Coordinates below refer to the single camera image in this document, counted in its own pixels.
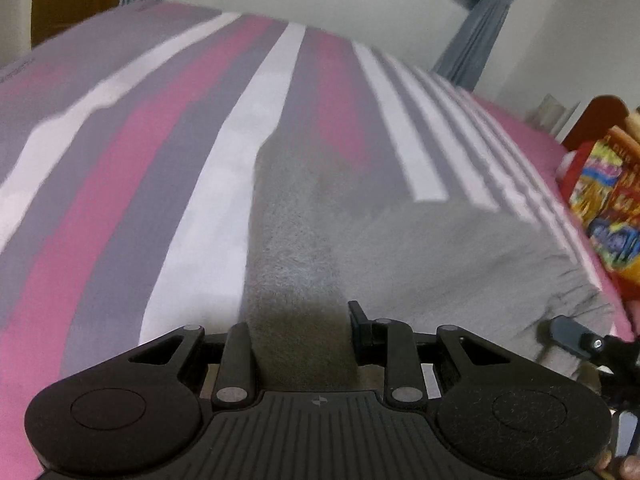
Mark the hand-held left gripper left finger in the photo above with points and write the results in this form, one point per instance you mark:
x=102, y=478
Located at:
x=237, y=355

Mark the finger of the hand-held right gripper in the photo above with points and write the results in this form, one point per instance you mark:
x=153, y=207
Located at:
x=570, y=332

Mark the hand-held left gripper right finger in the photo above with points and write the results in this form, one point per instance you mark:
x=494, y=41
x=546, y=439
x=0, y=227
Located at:
x=358, y=317

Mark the grey pants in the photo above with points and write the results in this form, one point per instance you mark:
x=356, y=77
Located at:
x=400, y=270

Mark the person's right hand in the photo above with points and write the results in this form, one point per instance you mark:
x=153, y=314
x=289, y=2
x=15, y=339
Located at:
x=622, y=467

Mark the colourful printed packet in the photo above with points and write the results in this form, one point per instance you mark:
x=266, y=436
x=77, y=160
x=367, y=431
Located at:
x=610, y=200

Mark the reddish brown rounded object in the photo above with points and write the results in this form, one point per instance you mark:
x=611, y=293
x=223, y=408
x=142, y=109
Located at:
x=597, y=120

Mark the striped pink grey bed sheet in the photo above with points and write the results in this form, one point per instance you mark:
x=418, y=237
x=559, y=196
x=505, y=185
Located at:
x=150, y=150

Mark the wall socket plate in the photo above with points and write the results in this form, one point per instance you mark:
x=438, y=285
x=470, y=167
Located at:
x=552, y=112

